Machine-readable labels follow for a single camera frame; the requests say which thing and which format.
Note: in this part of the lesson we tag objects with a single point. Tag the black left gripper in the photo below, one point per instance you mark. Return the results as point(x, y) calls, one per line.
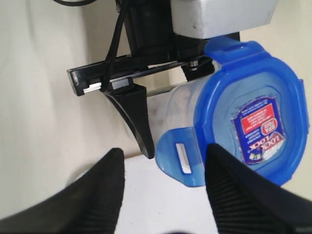
point(143, 36)

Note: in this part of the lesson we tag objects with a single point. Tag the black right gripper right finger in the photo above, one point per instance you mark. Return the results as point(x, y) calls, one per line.
point(244, 202)

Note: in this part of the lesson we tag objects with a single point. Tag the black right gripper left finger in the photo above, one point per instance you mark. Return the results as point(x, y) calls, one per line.
point(90, 205)

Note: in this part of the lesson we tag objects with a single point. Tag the blue plastic lid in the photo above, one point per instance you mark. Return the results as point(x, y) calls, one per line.
point(253, 105)

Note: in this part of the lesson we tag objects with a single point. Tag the clear plastic tall container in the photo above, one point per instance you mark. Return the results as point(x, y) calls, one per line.
point(173, 106)

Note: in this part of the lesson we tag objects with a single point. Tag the white rectangular plastic tray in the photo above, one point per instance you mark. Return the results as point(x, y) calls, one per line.
point(154, 203)

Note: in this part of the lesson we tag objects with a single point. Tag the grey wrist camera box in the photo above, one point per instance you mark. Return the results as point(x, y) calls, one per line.
point(204, 19)

